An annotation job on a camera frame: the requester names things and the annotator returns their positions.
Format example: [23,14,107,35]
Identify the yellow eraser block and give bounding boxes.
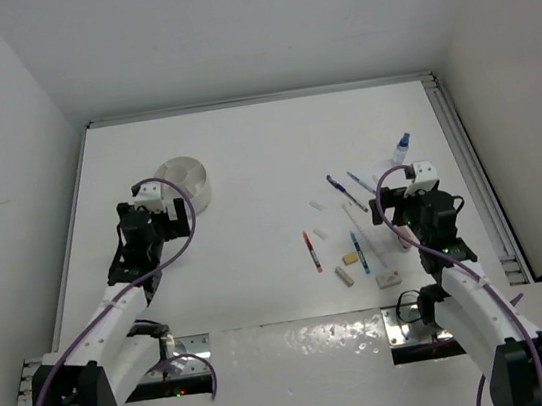
[342,252,359,265]

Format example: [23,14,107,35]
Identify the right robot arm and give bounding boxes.
[370,186,542,406]

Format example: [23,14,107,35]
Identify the small blue-capped glue bottle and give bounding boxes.
[391,132,410,165]

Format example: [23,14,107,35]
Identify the aluminium frame rail right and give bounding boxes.
[421,74,542,286]

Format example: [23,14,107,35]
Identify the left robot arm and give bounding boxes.
[32,194,196,406]

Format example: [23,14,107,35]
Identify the white eraser piece upper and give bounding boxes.
[308,200,326,211]

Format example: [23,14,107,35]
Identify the clear plastic ruler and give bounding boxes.
[341,201,393,270]

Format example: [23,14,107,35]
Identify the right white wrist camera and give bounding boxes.
[405,161,440,196]

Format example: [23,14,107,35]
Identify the white eraser piece lower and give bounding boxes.
[312,228,329,241]

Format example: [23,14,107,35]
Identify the white eraser piece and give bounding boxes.
[312,228,329,241]
[308,200,326,211]

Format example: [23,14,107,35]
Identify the purple cable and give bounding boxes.
[370,149,542,406]
[0,172,224,406]

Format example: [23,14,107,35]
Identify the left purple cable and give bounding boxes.
[0,172,224,406]

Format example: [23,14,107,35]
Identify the white round compartment organizer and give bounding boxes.
[154,156,212,214]

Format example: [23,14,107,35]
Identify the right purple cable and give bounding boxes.
[370,149,542,406]

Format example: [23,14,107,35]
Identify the pink eraser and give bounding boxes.
[397,226,412,251]

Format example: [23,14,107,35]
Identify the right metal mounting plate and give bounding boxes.
[381,304,466,366]

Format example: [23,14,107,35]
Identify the red crayon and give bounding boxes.
[302,231,323,273]

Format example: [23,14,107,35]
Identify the blue crayon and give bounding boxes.
[350,231,371,275]

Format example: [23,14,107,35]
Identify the beige cylindrical eraser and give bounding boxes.
[335,266,354,288]

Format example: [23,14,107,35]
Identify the metal mounting plate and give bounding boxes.
[381,304,466,366]
[127,333,215,403]

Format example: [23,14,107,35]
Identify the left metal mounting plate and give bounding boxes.
[127,333,215,403]

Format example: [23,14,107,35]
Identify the dark blue pen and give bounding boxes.
[326,175,369,213]

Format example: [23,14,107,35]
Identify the clear blue pen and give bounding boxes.
[346,171,376,195]

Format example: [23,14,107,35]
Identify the white boxed eraser red label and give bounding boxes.
[375,270,402,290]

